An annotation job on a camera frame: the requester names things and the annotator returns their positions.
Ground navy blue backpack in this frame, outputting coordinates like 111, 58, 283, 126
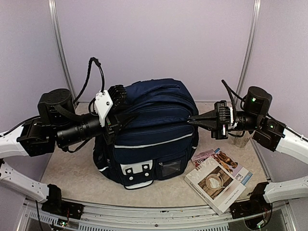
93, 78, 199, 190

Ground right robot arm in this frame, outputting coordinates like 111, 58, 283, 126
188, 86, 308, 218

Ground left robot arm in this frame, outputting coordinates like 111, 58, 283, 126
0, 85, 138, 219

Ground beige ceramic mug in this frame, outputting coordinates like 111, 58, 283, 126
233, 131, 251, 148

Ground pink magazine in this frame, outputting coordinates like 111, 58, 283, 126
191, 149, 215, 167

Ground white coffee cover book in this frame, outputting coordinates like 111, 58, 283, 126
184, 157, 245, 215

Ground dog cover booklet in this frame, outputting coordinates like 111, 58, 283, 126
213, 148, 253, 185

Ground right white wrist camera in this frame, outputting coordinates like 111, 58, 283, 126
230, 107, 237, 128

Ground front aluminium rail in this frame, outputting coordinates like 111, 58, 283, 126
16, 190, 299, 231

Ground right aluminium frame post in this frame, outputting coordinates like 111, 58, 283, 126
236, 0, 261, 94

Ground aluminium frame post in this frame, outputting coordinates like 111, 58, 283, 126
236, 0, 261, 94
48, 0, 76, 99

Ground left aluminium frame post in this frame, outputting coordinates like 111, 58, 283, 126
48, 0, 76, 99

